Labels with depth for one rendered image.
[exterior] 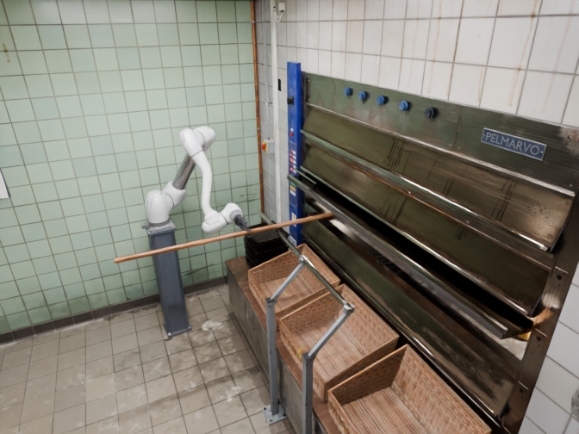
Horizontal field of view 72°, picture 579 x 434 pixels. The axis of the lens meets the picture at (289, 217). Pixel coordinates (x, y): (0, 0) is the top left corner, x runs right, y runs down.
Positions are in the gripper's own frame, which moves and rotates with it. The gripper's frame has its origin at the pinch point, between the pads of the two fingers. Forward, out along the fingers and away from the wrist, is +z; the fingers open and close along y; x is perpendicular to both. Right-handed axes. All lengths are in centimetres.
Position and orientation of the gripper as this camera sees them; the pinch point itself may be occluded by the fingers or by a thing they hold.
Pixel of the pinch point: (248, 232)
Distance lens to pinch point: 257.6
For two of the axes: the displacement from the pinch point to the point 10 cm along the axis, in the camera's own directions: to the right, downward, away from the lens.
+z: 4.0, 3.9, -8.3
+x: -9.2, 1.9, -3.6
